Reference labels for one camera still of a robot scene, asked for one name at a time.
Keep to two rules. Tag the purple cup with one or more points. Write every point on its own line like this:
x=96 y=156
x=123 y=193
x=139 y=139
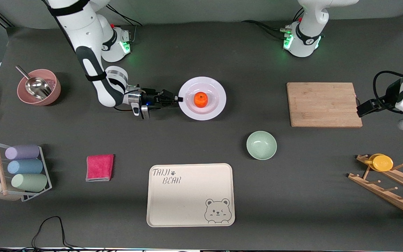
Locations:
x=22 y=152

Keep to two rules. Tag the beige bear print tray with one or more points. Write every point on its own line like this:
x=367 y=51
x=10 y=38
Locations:
x=190 y=196

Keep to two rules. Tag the orange fruit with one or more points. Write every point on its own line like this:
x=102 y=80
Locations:
x=201 y=99

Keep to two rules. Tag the pink folded cloth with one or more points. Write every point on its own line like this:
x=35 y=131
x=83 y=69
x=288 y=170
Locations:
x=99 y=168

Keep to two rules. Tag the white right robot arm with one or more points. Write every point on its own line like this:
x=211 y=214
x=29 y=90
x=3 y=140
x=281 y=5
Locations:
x=86 y=31

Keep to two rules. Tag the yellow mug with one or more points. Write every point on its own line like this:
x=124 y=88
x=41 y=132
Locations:
x=382 y=163

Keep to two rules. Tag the wooden peg mug rack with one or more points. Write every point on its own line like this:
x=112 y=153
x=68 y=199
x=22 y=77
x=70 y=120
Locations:
x=387 y=196

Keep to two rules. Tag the blue cup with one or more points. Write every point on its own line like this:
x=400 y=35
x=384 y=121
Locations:
x=25 y=167

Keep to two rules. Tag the metal scoop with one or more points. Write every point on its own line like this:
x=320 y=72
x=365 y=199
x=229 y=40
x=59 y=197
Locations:
x=37 y=87

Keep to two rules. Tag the light green bowl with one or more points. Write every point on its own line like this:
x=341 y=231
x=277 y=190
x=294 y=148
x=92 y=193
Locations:
x=261 y=145

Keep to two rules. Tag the wooden cutting board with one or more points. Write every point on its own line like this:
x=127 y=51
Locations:
x=322 y=105

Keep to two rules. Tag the pink bowl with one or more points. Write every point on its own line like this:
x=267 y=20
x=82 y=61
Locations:
x=52 y=96

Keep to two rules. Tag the white round plate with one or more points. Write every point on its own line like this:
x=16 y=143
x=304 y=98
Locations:
x=215 y=105

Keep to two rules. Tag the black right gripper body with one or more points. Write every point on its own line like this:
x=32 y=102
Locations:
x=149 y=97

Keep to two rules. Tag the green cup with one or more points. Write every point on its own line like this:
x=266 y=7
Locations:
x=29 y=182

